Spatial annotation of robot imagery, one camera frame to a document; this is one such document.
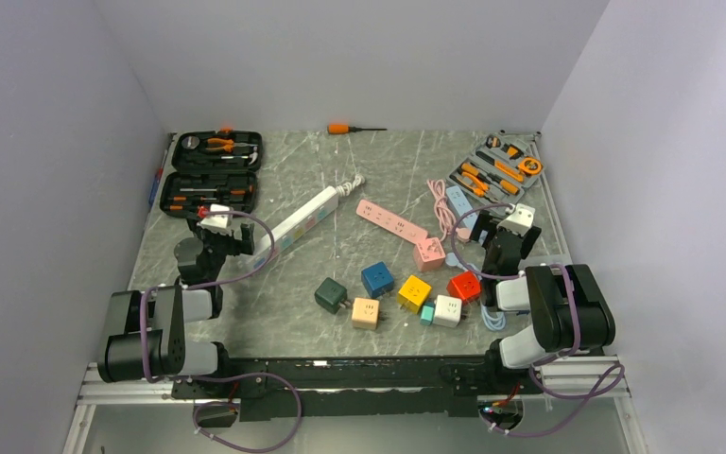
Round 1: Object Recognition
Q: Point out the red cube adapter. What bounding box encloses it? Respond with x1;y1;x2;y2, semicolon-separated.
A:
446;271;482;305

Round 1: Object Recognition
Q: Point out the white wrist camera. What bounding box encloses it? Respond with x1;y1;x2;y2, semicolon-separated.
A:
497;203;536;236
198;203;232;235

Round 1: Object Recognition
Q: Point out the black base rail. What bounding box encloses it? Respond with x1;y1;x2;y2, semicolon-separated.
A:
172;352;541;422

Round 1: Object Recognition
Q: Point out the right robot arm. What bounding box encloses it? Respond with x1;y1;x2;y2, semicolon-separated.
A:
472;207;616;393

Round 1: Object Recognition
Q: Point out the yellow cube adapter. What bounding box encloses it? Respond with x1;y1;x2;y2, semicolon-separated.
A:
396;275;432;314

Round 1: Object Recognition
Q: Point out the clear screw box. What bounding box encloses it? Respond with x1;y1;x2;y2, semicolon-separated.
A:
527;253;573;266

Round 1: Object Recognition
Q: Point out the pink cube adapter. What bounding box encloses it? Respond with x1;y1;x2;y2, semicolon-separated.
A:
413;237;446;272

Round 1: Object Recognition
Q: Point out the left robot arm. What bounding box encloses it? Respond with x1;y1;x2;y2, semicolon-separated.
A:
97;222;254;397

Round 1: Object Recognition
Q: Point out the blue cube adapter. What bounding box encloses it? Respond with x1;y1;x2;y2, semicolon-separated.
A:
361;261;395;299

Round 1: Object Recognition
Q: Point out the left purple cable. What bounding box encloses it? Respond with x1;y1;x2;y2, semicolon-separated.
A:
138;209;304;454

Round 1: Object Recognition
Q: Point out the white cube adapter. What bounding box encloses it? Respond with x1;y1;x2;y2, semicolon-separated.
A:
432;295;463;328

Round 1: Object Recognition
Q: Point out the dark green cube adapter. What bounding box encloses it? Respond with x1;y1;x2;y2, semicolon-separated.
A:
314;277;350;314

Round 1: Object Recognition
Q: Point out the pink power strip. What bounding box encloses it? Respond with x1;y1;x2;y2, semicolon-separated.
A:
355;200;429;244

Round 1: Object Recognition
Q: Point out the light blue round plug cable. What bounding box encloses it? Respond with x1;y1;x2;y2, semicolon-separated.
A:
444;250;509;332

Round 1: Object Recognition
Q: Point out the beige cube adapter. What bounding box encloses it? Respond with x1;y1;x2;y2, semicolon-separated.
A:
351;298;388;330

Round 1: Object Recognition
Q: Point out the black tool case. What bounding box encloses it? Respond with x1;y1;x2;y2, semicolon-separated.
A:
159;128;265;218

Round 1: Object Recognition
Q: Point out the grey tool case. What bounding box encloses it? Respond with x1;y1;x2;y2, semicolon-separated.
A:
446;130;546;209

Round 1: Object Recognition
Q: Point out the orange handled screwdriver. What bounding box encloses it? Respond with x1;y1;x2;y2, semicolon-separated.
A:
326;124;387;135

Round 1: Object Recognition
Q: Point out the light blue power strip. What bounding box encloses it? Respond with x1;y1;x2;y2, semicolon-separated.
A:
445;184;477;230

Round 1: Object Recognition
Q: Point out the pink coiled cable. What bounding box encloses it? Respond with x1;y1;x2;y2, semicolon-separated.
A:
427;178;472;244

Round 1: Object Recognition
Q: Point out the white power strip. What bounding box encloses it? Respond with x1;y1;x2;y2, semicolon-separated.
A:
249;174;366;269

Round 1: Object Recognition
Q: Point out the teal cube adapter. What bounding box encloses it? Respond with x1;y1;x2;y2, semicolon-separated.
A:
419;304;435;325

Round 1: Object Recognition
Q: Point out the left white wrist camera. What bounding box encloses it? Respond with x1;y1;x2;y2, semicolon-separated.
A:
198;203;232;235

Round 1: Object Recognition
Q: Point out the blue red pen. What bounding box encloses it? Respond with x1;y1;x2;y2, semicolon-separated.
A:
147;132;175;208

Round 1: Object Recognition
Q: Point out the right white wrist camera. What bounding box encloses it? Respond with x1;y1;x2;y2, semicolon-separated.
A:
497;203;536;236

